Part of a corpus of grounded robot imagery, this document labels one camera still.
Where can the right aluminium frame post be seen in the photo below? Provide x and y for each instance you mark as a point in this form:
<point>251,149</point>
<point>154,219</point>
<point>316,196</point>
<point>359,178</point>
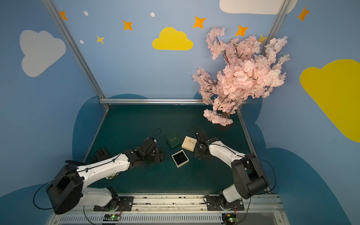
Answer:
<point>278,21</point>

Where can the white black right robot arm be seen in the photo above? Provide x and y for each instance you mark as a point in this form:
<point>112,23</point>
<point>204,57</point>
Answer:
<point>248,174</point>

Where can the green jewelry box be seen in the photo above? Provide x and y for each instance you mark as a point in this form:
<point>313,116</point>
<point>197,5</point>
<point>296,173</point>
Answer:
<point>173,140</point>

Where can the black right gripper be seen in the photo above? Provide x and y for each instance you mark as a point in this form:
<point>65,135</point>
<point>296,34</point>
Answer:
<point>200,145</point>

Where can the black glove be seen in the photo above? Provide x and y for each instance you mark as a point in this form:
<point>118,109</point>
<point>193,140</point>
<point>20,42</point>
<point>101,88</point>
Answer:
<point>101,154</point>

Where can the brown tree base plate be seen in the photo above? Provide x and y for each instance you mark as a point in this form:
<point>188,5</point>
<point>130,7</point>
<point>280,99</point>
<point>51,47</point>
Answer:
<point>221,127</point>

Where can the right green circuit board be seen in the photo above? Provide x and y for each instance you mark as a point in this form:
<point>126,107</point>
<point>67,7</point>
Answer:
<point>229,219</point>

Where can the pink cherry blossom tree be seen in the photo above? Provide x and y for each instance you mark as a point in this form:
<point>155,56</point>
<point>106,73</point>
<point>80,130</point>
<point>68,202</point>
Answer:
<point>247,74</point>

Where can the horizontal aluminium frame rail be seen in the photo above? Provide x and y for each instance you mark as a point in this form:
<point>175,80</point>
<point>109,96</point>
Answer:
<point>138,101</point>

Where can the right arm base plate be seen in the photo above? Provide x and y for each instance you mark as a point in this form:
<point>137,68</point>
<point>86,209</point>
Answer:
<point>219,203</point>

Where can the left aluminium frame post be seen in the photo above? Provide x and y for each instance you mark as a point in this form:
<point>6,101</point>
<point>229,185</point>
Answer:
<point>60,23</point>

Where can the green circuit board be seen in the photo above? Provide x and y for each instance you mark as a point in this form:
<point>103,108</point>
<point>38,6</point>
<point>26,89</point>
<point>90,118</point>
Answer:
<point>112,217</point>
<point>229,219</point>

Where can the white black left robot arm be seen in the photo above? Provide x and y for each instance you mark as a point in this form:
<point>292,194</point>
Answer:
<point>71,186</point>

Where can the left green circuit board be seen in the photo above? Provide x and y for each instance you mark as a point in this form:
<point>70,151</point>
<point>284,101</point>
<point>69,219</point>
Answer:
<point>112,217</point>

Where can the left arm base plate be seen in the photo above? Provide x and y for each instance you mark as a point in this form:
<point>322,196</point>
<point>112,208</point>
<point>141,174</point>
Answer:
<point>117,204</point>

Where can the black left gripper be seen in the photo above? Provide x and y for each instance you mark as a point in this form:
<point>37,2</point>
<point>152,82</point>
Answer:
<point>154,150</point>

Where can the black red handled tool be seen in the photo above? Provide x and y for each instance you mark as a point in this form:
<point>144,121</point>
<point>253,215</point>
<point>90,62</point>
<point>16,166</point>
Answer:
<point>76,163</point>

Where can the aluminium frame post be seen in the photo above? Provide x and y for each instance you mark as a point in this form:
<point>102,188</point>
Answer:
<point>278,21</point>
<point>60,23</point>

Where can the white box base black insert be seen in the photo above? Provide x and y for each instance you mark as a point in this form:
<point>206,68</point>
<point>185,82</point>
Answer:
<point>180,158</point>

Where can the white flower gift box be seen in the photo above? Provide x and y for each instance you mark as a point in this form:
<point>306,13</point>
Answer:
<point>189,144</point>

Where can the front aluminium rail track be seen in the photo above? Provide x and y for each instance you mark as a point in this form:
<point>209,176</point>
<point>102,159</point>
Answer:
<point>178,209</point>

